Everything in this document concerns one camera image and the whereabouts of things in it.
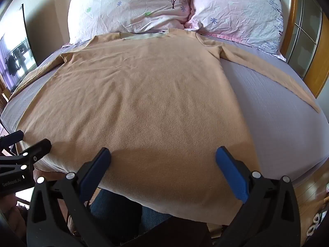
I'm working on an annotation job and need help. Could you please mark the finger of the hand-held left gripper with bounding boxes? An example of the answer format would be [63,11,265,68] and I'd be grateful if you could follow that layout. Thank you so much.
[0,130,24,151]
[0,138,52,171]

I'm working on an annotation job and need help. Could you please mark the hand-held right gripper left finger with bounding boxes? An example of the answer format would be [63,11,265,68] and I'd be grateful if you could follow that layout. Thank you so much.
[26,147,112,247]

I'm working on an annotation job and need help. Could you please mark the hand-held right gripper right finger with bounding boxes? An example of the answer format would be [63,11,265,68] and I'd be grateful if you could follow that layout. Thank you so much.
[215,146,302,247]

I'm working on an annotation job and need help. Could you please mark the tan long-sleeve shirt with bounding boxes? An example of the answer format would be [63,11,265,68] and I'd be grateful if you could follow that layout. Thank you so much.
[9,29,322,225]

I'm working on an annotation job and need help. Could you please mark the dark clothes on hanger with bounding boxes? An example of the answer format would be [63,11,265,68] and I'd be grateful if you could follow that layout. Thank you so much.
[5,48,29,77]

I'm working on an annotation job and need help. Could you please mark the person's legs in blue jeans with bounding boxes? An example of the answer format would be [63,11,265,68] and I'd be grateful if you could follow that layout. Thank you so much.
[68,189,175,245]

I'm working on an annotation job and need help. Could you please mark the bed with lilac sheet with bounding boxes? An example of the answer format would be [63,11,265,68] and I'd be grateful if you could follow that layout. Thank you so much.
[0,35,329,186]

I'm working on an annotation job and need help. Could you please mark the window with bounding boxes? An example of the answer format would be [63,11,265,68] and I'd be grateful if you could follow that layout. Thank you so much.
[0,4,39,93]

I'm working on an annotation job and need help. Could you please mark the pink floral pillow with tree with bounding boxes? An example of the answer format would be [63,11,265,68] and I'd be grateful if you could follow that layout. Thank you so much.
[67,0,194,45]

